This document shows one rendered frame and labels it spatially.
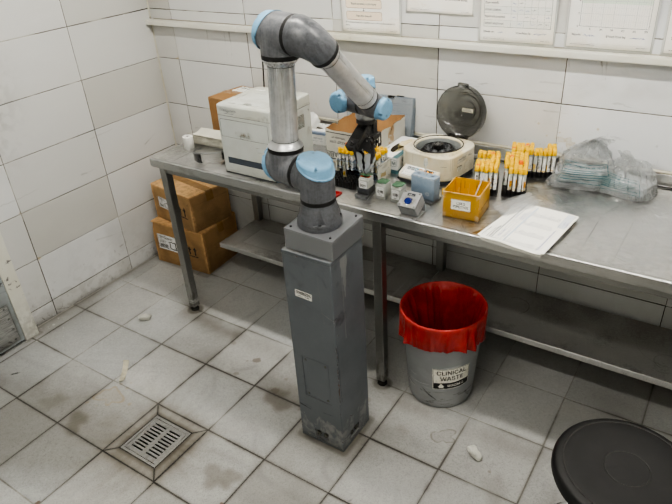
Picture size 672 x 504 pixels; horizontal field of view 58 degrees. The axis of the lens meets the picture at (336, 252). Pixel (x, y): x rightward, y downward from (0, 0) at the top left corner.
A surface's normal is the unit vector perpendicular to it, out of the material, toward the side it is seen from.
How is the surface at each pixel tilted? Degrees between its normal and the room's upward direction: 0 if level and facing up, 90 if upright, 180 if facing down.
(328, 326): 90
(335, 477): 0
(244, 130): 90
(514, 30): 95
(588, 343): 0
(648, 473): 1
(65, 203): 90
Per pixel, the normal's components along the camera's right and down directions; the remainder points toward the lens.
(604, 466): -0.04, -0.85
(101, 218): 0.84, 0.24
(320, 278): -0.54, 0.46
